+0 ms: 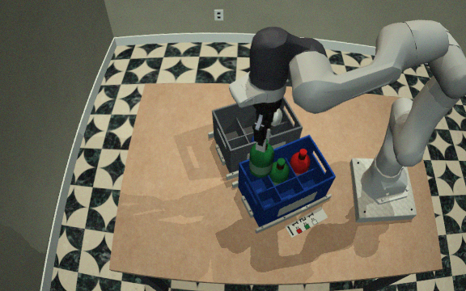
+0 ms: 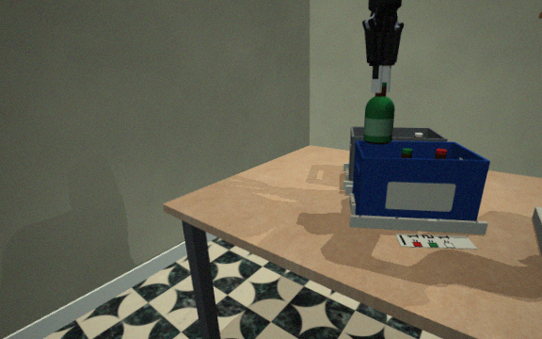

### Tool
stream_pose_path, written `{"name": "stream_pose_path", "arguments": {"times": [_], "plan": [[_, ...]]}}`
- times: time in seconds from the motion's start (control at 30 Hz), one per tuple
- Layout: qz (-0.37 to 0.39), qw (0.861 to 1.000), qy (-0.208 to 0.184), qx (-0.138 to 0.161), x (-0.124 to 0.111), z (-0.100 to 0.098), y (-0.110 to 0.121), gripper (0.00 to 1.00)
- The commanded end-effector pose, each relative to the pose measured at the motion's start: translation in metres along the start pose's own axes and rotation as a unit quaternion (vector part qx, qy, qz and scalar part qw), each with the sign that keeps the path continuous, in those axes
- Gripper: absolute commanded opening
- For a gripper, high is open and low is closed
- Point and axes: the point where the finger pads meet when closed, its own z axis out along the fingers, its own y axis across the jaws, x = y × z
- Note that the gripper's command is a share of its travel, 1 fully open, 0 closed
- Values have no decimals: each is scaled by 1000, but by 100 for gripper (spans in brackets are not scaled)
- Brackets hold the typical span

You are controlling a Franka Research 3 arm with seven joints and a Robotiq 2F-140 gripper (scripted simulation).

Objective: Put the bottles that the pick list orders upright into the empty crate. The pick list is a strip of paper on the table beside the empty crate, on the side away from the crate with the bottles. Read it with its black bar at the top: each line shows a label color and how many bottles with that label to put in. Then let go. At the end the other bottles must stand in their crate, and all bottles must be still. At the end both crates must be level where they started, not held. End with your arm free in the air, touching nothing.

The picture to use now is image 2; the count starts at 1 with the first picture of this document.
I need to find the dark blue crate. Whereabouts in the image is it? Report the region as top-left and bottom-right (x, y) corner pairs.
(354, 140), (490, 221)

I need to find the red bottle with pink label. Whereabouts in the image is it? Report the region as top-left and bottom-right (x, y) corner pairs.
(435, 149), (447, 159)

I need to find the white paper pick list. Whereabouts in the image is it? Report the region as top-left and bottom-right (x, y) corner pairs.
(395, 234), (477, 250)

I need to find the dark grey divided crate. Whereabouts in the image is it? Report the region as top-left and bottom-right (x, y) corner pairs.
(349, 126), (448, 181)

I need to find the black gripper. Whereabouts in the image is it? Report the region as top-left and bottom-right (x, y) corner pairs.
(362, 0), (404, 93)

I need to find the green bottle with pale green label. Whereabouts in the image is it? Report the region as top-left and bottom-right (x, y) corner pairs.
(401, 148), (413, 158)
(363, 82), (394, 144)

